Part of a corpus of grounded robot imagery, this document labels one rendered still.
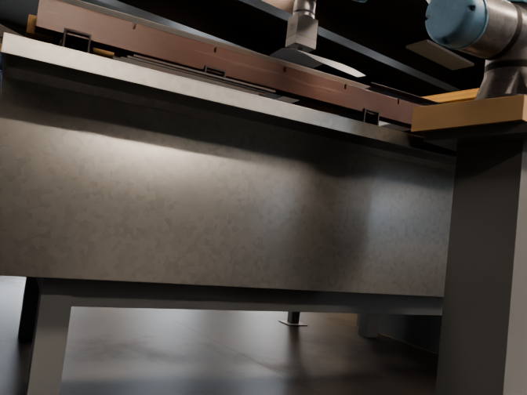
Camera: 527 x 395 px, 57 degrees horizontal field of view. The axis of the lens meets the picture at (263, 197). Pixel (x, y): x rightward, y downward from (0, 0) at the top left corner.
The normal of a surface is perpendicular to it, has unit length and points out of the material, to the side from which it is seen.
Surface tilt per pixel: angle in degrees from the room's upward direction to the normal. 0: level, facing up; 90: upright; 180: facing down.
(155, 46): 90
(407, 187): 90
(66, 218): 90
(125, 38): 90
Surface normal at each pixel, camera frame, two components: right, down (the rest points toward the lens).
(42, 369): 0.46, 0.00
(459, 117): -0.80, -0.13
